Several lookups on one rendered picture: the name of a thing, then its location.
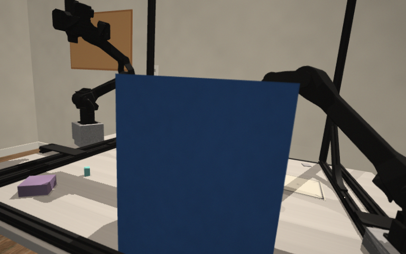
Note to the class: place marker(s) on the small teal block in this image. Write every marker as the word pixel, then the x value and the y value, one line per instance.
pixel 87 171

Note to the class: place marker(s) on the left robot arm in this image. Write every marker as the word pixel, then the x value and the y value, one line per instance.
pixel 318 88

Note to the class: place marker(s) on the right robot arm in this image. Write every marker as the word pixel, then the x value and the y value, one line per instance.
pixel 85 98

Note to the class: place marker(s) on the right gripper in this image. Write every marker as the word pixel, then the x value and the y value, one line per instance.
pixel 63 21

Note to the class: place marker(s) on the black-outlined square floor marking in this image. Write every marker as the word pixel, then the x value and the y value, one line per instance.
pixel 304 186

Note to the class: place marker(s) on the purple rectangular block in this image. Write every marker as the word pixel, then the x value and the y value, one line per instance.
pixel 37 185

